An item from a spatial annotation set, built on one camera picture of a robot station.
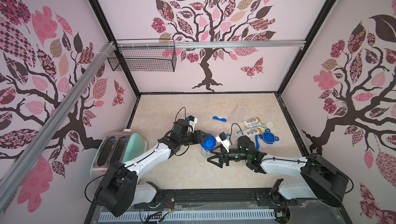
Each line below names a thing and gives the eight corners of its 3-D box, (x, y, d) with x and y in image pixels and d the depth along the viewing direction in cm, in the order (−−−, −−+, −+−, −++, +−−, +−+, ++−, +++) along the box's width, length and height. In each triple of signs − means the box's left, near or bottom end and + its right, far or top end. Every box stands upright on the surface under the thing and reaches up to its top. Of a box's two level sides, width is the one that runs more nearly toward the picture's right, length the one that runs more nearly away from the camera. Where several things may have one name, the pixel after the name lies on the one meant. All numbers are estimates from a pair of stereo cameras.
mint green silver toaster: (111, 177, 83) (90, 165, 68) (113, 149, 94) (96, 133, 79) (148, 166, 86) (137, 152, 72) (147, 140, 97) (137, 124, 82)
